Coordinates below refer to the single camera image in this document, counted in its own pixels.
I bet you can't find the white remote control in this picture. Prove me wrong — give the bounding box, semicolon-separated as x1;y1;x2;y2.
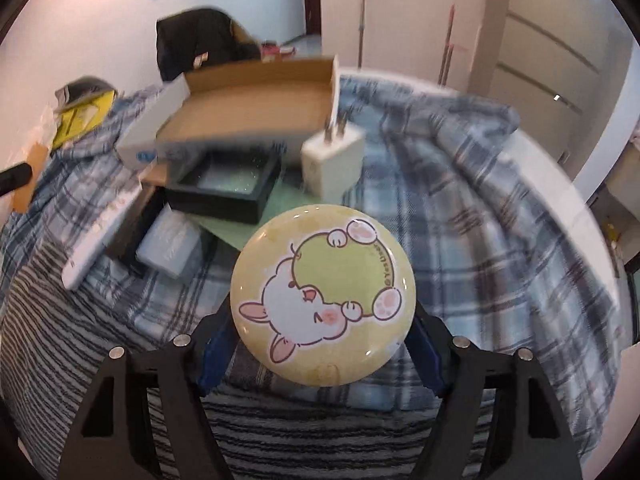
61;185;143;292

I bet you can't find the white cardboard box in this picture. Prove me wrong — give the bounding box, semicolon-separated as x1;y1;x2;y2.
116;55;341;171

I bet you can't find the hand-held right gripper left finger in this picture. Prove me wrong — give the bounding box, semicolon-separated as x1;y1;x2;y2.
55;305;241;480

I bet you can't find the yellow and grey bag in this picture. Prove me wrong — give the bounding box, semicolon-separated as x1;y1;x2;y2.
52;77;118;151

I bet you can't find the green leather pouch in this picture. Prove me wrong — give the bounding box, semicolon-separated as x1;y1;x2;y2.
192;180;306;252

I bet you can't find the small brown box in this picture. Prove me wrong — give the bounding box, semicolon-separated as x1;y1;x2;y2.
140;162;173;188

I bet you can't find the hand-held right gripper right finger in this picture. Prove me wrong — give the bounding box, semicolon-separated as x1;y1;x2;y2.
402;302;586;480

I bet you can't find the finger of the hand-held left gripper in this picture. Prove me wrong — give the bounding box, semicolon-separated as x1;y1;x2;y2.
0;162;33;196

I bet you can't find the light blue small box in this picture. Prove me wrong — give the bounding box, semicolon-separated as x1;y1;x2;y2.
136;207;211;278

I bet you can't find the round yellow cartoon badge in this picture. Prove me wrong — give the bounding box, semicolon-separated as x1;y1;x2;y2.
230;204;417;388

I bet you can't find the white wardrobe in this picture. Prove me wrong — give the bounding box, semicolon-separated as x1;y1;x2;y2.
320;0;633;181

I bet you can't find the brown cardboard piece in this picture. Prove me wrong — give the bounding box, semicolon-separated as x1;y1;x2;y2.
11;142;51;213

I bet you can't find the pink pole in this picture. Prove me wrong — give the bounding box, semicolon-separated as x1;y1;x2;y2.
439;4;457;86

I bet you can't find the blue plaid shirt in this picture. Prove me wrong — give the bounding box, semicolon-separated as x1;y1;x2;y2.
0;72;608;461

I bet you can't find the black flat box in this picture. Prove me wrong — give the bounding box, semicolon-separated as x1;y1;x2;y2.
104;187;168;276

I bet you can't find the white charger plug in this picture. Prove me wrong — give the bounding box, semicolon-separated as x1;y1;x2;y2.
300;112;366;201

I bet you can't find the grey mop pole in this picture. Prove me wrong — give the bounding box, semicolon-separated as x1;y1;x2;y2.
357;0;371;68

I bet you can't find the black square tray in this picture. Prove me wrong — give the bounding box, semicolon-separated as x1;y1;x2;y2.
165;149;283;226

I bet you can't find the grey striped blanket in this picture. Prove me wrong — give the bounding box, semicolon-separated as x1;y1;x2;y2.
0;250;496;480

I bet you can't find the black jacket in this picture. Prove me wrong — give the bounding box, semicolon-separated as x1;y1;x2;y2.
156;7;261;81

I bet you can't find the red item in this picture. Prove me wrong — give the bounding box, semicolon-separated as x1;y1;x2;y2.
262;42;296;61

